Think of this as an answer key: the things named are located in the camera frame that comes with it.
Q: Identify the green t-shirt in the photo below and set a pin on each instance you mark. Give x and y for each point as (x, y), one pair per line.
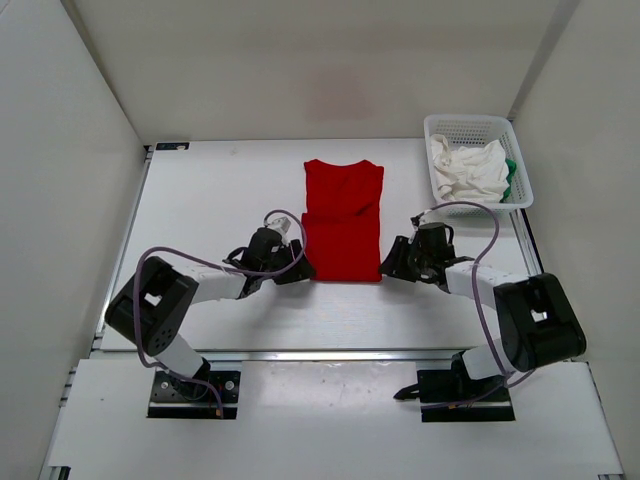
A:
(512, 169)

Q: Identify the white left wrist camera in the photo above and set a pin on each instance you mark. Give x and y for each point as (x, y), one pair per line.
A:
(280, 225)

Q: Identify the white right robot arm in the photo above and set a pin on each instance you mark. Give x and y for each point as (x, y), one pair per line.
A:
(476, 282)

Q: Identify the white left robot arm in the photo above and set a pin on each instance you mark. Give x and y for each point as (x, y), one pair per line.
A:
(150, 309)

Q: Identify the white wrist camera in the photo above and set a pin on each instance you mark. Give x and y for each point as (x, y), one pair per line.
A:
(280, 225)
(420, 219)

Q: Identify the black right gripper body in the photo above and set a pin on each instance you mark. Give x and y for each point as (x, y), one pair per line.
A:
(410, 262)

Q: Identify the small dark table label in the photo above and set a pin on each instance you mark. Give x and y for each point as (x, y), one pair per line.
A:
(172, 146)

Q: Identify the white t-shirt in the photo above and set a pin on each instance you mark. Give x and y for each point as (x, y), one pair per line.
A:
(477, 174)

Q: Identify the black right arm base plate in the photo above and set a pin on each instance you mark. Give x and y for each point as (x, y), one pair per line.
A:
(449, 397)

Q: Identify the aluminium table frame rail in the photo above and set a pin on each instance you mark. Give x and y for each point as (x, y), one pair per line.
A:
(537, 324)

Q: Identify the red t-shirt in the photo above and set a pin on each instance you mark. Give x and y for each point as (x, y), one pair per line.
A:
(342, 220)

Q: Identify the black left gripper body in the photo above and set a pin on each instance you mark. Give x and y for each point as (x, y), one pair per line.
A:
(283, 256)

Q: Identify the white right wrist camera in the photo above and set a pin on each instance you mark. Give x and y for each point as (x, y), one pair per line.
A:
(420, 219)

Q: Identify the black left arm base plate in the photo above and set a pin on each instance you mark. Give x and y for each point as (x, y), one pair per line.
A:
(171, 398)

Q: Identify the white plastic laundry basket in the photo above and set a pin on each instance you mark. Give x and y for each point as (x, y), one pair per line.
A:
(477, 131)

